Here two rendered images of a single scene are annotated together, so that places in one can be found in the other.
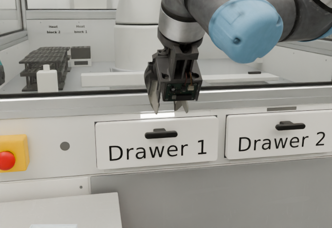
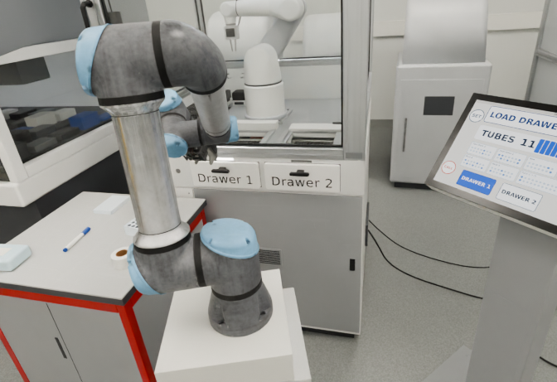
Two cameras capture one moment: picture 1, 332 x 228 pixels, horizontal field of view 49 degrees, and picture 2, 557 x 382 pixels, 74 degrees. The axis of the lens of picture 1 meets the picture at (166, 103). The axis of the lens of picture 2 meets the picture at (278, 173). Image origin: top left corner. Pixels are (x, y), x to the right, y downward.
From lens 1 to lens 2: 0.89 m
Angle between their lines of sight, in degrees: 27
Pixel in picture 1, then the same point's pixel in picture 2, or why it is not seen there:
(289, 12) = (194, 136)
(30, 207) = not seen: hidden behind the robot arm
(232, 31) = not seen: hidden behind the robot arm
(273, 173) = (301, 201)
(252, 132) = (279, 174)
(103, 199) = (195, 201)
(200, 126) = (246, 167)
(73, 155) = (182, 176)
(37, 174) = not seen: hidden behind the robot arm
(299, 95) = (313, 153)
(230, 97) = (265, 152)
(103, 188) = (200, 195)
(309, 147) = (321, 188)
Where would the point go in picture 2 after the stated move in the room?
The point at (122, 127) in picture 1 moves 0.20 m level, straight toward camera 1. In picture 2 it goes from (203, 164) to (176, 187)
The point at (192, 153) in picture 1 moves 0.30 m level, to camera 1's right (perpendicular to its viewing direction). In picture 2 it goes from (244, 182) to (315, 193)
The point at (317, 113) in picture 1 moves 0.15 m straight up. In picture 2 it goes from (324, 166) to (323, 128)
